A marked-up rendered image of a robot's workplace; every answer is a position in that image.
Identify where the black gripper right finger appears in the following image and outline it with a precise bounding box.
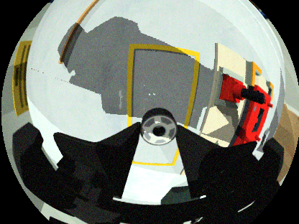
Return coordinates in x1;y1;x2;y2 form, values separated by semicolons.
175;125;257;199

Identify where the long wooden stick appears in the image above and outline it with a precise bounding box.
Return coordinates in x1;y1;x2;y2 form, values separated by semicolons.
58;0;100;64

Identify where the black and grey wheel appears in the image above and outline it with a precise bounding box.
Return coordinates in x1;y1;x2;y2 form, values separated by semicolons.
140;107;178;146

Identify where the yellow rectangular outline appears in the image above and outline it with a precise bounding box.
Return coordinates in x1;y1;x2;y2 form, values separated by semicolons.
126;44;200;166

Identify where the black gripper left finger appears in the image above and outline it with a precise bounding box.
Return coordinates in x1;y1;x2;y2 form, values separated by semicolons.
52;121;141;199

